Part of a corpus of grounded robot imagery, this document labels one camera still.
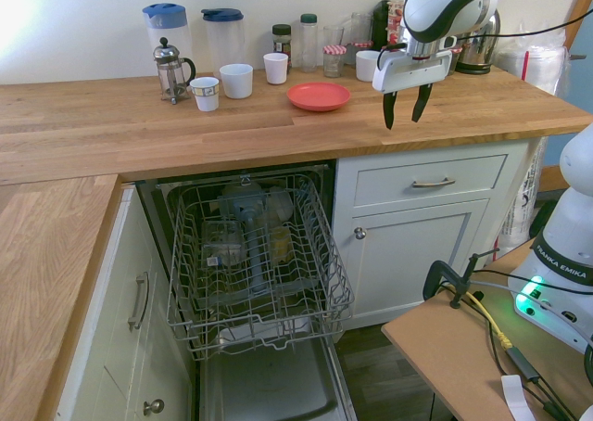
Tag yellow network cable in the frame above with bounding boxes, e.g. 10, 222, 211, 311
465, 289, 516, 351

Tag metal bar cabinet handle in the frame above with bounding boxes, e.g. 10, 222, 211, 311
127, 271, 150, 332

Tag clear bottle green lid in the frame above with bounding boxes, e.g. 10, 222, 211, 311
298, 13, 320, 73

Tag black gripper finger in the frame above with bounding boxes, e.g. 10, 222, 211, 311
382, 90, 399, 131
410, 83, 435, 123

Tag grey dishwasher spray tube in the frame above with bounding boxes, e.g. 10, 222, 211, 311
217, 193, 275, 298

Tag red and white carton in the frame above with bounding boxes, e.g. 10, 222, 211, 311
386, 0, 406, 46

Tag clear pitcher light blue lid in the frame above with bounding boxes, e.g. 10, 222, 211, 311
142, 2, 194, 82

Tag coffee jar black lid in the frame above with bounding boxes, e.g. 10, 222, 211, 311
271, 23, 293, 73

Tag empty jar red checked lid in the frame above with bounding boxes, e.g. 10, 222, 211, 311
322, 44, 348, 79

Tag stainless steel kettle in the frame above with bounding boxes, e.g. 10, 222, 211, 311
455, 7, 502, 76

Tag yellow plastic item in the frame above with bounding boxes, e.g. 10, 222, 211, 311
270, 225, 294, 261

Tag white drawer front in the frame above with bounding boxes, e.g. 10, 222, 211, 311
354, 154, 509, 209

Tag white paper tag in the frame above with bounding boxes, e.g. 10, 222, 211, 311
500, 374, 539, 421

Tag wide white ceramic cup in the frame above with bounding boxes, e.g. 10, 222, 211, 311
219, 62, 254, 100

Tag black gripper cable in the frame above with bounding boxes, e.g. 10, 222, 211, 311
376, 10, 593, 72

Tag steel dishwasher door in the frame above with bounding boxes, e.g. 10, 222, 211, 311
198, 330, 357, 421

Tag brown fibreboard robot table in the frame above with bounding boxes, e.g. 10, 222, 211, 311
380, 242, 593, 421

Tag black C-clamp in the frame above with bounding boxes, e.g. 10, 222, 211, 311
423, 248, 501, 310

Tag wrapped white paper rolls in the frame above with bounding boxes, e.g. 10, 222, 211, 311
493, 21, 574, 100

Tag small jar red checked lid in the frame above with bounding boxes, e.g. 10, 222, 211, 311
447, 45, 464, 77

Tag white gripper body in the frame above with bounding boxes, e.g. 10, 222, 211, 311
372, 48, 453, 94

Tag white cabinet door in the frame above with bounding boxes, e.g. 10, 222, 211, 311
347, 198, 493, 323

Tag black adapter cable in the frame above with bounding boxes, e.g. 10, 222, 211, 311
507, 346, 580, 420

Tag white mug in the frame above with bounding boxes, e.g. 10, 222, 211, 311
355, 49, 383, 83

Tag patterned white paper cup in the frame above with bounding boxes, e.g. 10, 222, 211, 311
189, 76, 220, 112

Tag grey wire dishwasher rack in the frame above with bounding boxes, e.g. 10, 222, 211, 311
166, 172, 356, 362

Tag coral red plastic plate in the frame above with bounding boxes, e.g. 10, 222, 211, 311
285, 82, 352, 113

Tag clear pitcher dark blue lid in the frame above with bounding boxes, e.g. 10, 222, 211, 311
200, 6, 246, 77

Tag clear plastic container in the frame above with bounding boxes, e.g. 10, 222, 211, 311
199, 220, 247, 267

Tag printed plastic bag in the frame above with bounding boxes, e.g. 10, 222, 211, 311
496, 136, 547, 258

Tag glass French press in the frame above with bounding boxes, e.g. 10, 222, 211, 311
153, 36, 197, 106

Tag tall white cup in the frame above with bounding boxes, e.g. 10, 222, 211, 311
262, 52, 290, 85

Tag tall clear glass jar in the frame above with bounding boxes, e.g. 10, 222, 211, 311
350, 11, 374, 45

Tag metal drawer handle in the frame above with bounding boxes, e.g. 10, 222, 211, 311
411, 176, 457, 189

